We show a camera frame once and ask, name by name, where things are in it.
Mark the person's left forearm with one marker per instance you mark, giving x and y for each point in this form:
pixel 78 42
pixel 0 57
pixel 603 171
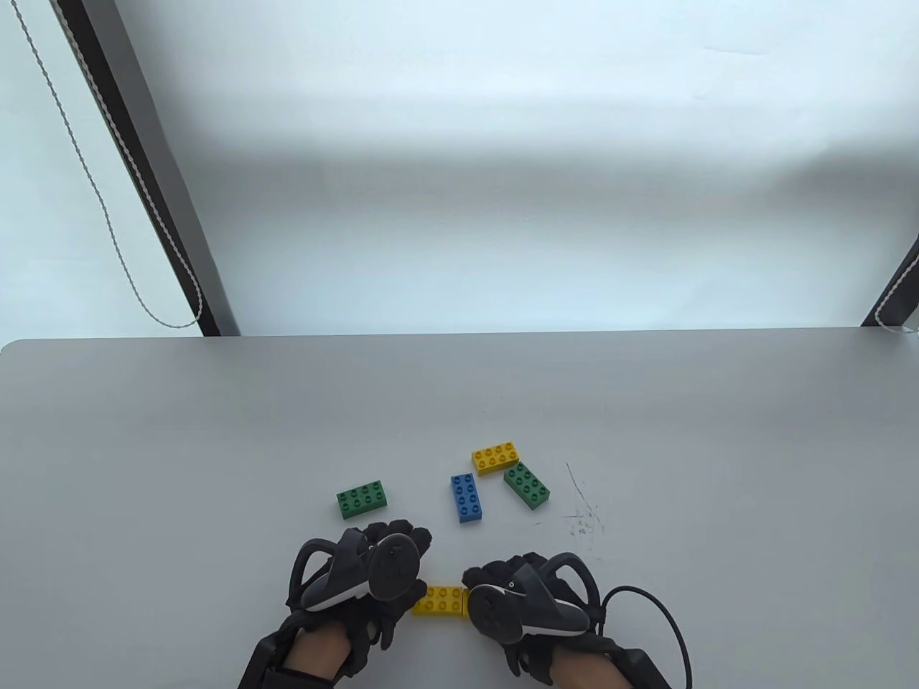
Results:
pixel 319 649

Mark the black wrist module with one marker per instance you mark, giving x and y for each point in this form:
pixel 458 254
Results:
pixel 266 660
pixel 646 667

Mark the person's left hand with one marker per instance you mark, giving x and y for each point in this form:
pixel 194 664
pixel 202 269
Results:
pixel 418 538

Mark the yellow lego brick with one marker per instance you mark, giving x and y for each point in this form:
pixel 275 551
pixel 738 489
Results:
pixel 495 458
pixel 445 601

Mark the dark grey hand controller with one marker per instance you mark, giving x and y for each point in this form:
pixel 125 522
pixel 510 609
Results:
pixel 517 613
pixel 380 570

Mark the black frame post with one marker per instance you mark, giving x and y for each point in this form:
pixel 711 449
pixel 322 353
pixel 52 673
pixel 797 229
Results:
pixel 897 298
pixel 143 165

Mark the black right wrist module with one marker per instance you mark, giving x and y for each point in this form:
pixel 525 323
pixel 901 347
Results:
pixel 646 667

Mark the dark grey left hand controller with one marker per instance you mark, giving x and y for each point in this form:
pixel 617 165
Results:
pixel 380 570

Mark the person's right forearm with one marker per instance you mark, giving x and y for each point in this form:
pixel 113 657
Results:
pixel 589 671

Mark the black left wrist module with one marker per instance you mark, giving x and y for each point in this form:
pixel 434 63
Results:
pixel 266 660

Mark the person's right hand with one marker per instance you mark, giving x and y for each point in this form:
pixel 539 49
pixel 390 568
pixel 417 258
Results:
pixel 495 570

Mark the blue lego brick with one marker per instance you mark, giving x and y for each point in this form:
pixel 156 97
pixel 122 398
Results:
pixel 467 499

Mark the green lego brick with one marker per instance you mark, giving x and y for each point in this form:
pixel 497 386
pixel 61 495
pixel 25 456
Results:
pixel 526 486
pixel 362 499

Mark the dark grey right hand controller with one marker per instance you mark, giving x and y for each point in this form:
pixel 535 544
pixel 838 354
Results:
pixel 517 613

